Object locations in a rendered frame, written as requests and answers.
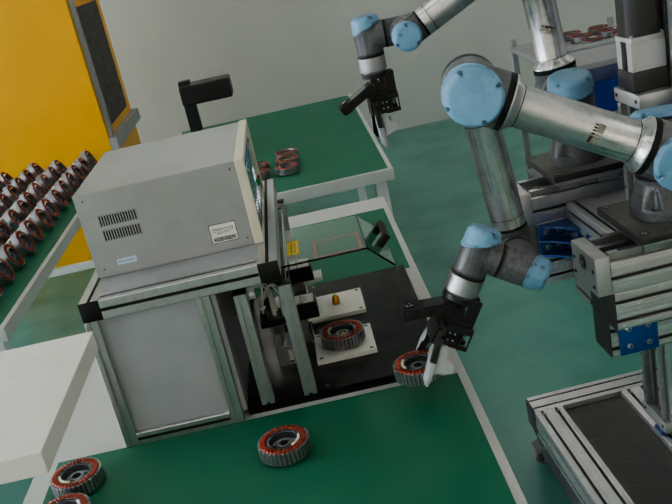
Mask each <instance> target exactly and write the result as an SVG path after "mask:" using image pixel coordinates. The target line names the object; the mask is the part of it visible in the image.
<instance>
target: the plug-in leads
mask: <svg viewBox="0 0 672 504"><path fill-rule="evenodd" d="M264 284H265V285H266V288H265V286H263V287H264V289H265V290H264V293H263V287H261V306H260V307H259V310H262V312H260V319H261V321H267V320H268V313H267V311H264V309H265V308H266V306H263V304H264V298H265V295H266V293H267V295H268V298H269V305H270V308H271V312H272V317H273V318H275V317H276V316H277V315H278V314H277V313H276V312H278V309H277V306H276V303H275V300H274V297H273V296H272V293H271V291H270V289H269V288H270V287H272V288H273V289H274V290H275V291H276V292H277V293H278V295H279V292H278V291H277V289H276V288H277V285H275V284H273V283H271V284H269V285H267V284H266V283H264ZM275 287H276V288H275ZM267 290H269V294H270V296H269V294H268V292H267Z"/></svg>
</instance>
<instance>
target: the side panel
mask: <svg viewBox="0 0 672 504"><path fill-rule="evenodd" d="M84 326H85V329H86V332H91V331H93V333H94V336H95V339H96V341H97V344H98V347H99V348H98V351H97V354H96V356H95V358H96V361H97V364H98V366H99V369H100V372H101V375H102V378H103V381H104V384H105V387H106V389H107V392H108V395H109V398H110V401H111V404H112V407H113V410H114V412H115V415H116V418H117V421H118V424H119V427H120V430H121V433H122V436H123V438H124V441H125V444H126V447H130V446H132V445H139V444H143V443H148V442H152V441H157V440H161V439H166V438H170V437H174V436H179V435H183V434H188V433H192V432H197V431H201V430H205V429H210V428H214V427H219V426H223V425H228V424H232V423H236V422H237V421H240V422H241V421H245V412H244V411H243V408H242V404H241V401H240V397H239V394H238V390H237V387H236V383H235V380H234V376H233V373H232V369H231V366H230V362H229V359H228V355H227V352H226V348H225V345H224V341H223V338H222V334H221V331H220V327H219V324H218V320H217V317H216V313H215V310H214V306H213V303H212V299H211V296H210V295H209V296H205V297H200V298H196V299H191V300H187V301H183V302H178V303H174V304H169V305H165V306H160V307H156V308H151V309H147V310H143V311H138V312H134V313H129V314H125V315H120V316H116V317H111V318H107V319H103V320H99V321H94V322H90V323H86V324H84Z"/></svg>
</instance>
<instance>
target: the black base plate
mask: <svg viewBox="0 0 672 504"><path fill-rule="evenodd" d="M307 287H308V292H309V293H310V292H315V295H316V297H320V296H324V295H328V294H333V293H337V292H342V291H346V290H351V289H355V288H360V289H361V293H362V296H363V300H364V304H365V307H366V311H367V312H365V313H360V314H356V315H351V316H347V317H343V318H338V319H334V320H329V321H325V322H320V323H316V324H313V323H312V325H313V329H314V333H315V335H318V334H320V332H321V330H322V329H323V328H324V327H326V326H327V325H329V324H331V323H334V322H337V321H340V320H344V319H345V320H347V319H349V320H350V319H352V320H358V321H360V322H362V323H363V324H366V323H370V325H371V329H372V332H373V336H374V339H375V343H376V346H377V350H378V352H377V353H373V354H368V355H364V356H359V357H355V358H350V359H346V360H342V361H337V362H333V363H328V364H324V365H319V366H318V363H317V356H316V349H315V343H312V340H313V338H312V334H311V330H310V326H309V322H308V319H305V320H301V321H300V322H301V326H302V330H303V334H304V338H305V342H306V346H307V350H308V354H309V358H310V362H311V366H312V370H313V374H314V378H315V382H316V386H317V393H315V394H313V393H309V395H306V396H305V395H304V391H303V387H302V383H301V379H300V375H299V371H298V367H297V363H296V364H292V365H287V366H283V367H280V365H279V361H278V358H277V354H276V350H275V335H279V334H280V331H279V327H278V326H274V327H270V328H265V329H262V328H261V325H260V312H262V310H259V307H260V306H261V297H258V298H255V299H254V303H253V306H254V311H252V313H253V317H254V320H255V324H256V328H257V331H258V335H259V339H260V343H261V346H262V350H263V354H264V358H265V361H266V365H267V369H268V372H269V376H270V380H271V384H272V387H273V391H274V395H275V403H271V404H270V402H268V403H267V404H266V405H262V402H261V398H260V395H259V391H258V387H257V384H256V380H255V376H254V373H253V369H252V366H251V362H250V358H249V384H248V410H249V414H250V415H254V414H258V413H263V412H267V411H272V410H276V409H280V408H285V407H289V406H294V405H298V404H303V403H307V402H311V401H316V400H320V399H325V398H329V397H334V396H338V395H343V394H347V393H351V392H356V391H360V390H365V389H369V388H374V387H378V386H382V385H387V384H391V383H396V382H397V381H396V379H395V375H394V371H393V363H394V361H395V360H396V359H397V358H398V357H400V356H401V355H403V354H405V353H407V352H408V353H409V352H410V351H412V352H413V350H416V347H417V345H418V342H419V339H420V337H421V334H422V332H423V329H424V327H425V325H426V323H427V318H422V319H416V320H411V321H405V322H404V321H403V320H402V318H401V316H400V312H399V304H400V303H405V302H410V301H416V300H418V298H417V295H416V293H415V291H414V288H413V286H412V284H411V281H410V279H409V277H408V274H407V272H406V270H405V268H404V265H400V266H396V267H391V268H387V269H382V270H378V271H374V272H369V273H365V274H360V275H356V276H351V277H347V278H342V279H338V280H334V281H329V282H325V283H320V284H316V285H311V286H307Z"/></svg>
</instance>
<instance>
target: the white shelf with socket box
mask: <svg viewBox="0 0 672 504"><path fill-rule="evenodd" d="M98 348H99V347H98V344H97V341H96V339H95V336H94V333H93V331H91V332H86V333H82V334H77V335H73V336H69V337H64V338H60V339H55V340H51V341H46V342H42V343H37V344H33V345H29V346H24V347H20V348H15V349H11V350H6V351H2V352H0V485H1V484H5V483H9V482H14V481H18V480H23V479H27V478H32V477H36V476H40V475H45V474H48V473H49V472H50V469H51V467H52V464H53V461H54V459H55V456H56V454H57V451H58V449H59V446H60V444H61V441H62V439H63V436H64V434H65V431H66V429H67V426H68V424H69V421H70V419H71V416H72V414H73V411H74V409H75V406H76V404H77V401H78V399H79V396H80V394H81V391H82V389H83V386H84V384H85V381H86V379H87V376H88V374H89V371H90V369H91V366H92V364H93V361H94V359H95V356H96V354H97V351H98Z"/></svg>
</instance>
